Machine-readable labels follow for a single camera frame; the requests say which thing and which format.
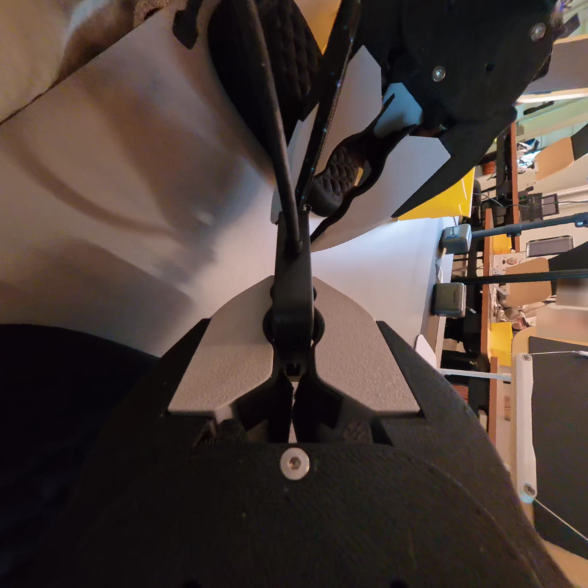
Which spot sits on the black tripod poles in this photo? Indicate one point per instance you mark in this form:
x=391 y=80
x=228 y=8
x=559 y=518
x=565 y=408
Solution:
x=528 y=225

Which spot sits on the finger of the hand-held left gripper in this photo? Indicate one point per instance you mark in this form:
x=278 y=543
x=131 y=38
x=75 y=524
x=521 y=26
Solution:
x=363 y=92
x=404 y=183

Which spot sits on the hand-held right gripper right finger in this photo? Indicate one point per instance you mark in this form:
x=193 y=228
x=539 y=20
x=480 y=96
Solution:
x=363 y=363

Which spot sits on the white framed black panel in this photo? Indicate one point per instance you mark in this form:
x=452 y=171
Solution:
x=560 y=436

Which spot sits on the grey metal box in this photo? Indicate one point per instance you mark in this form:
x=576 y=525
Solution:
x=450 y=299
x=455 y=239

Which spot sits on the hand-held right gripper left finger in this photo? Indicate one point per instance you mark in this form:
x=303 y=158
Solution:
x=225 y=358

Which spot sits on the black mesh armrest pad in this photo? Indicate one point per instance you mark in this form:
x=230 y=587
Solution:
x=275 y=46

